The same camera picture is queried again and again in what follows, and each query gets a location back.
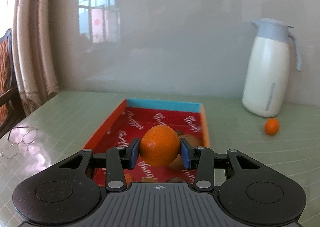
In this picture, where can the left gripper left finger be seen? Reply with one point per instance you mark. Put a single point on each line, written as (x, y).
(105, 169)

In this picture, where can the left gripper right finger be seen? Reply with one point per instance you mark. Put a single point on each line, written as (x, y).
(205, 161)

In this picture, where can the carrot piece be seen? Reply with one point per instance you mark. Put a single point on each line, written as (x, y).
(128, 178)

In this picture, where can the small orange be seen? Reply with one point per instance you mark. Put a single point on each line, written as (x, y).
(271, 126)
(177, 164)
(159, 146)

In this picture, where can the brown kiwi fruit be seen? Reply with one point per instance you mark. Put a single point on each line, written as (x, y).
(193, 141)

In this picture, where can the colourful cardboard box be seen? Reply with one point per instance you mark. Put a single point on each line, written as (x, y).
(132, 118)

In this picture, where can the white thermos jug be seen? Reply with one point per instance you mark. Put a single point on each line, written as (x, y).
(269, 68)

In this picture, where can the wooden chair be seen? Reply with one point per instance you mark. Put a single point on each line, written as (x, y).
(12, 111)

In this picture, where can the beige curtain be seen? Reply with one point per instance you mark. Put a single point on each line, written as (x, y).
(33, 62)

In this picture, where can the wire frame eyeglasses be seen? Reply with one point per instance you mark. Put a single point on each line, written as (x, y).
(17, 136)

